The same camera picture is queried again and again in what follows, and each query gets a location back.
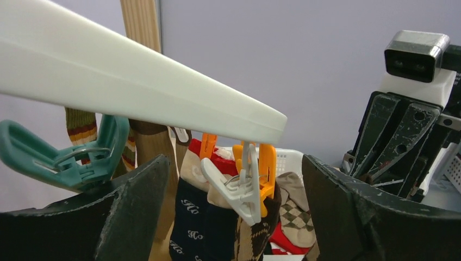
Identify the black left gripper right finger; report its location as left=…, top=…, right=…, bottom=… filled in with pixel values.
left=302, top=155, right=460, bottom=260

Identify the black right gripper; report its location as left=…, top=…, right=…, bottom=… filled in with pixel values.
left=340, top=45, right=461, bottom=202

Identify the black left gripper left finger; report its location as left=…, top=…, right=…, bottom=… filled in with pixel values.
left=1, top=166, right=158, bottom=260

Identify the brown argyle sock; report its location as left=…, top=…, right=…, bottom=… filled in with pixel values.
left=207, top=180, right=282, bottom=261

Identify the white clothes clip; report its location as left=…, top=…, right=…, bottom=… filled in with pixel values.
left=201, top=141, right=261, bottom=226

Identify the teal clothes clip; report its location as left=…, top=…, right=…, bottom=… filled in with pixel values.
left=1, top=115, right=129, bottom=192

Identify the orange clothes clip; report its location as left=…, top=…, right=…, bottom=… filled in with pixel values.
left=199, top=133, right=217, bottom=159
left=232, top=141, right=277, bottom=218

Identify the white round clip hanger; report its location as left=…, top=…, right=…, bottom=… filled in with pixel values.
left=1, top=1, right=287, bottom=144

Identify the wooden hanger rack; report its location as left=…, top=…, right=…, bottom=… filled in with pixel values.
left=120, top=0, right=181, bottom=261

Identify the beige argyle sock in basket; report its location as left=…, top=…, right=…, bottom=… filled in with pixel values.
left=276, top=172, right=316, bottom=248

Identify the navy white red hanging sock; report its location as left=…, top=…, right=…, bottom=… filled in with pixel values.
left=169, top=139, right=238, bottom=260

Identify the white storage baskets background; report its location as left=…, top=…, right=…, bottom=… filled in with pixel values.
left=431, top=143, right=460, bottom=194

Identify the white plastic laundry basket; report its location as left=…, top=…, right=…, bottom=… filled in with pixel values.
left=223, top=147, right=305, bottom=181

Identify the brown hanging sock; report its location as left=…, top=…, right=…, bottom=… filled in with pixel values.
left=129, top=119, right=192, bottom=240

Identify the olive striped hanging sock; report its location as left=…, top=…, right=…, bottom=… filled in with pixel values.
left=65, top=108, right=136, bottom=178

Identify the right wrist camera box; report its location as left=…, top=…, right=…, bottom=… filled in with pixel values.
left=378, top=30, right=457, bottom=108

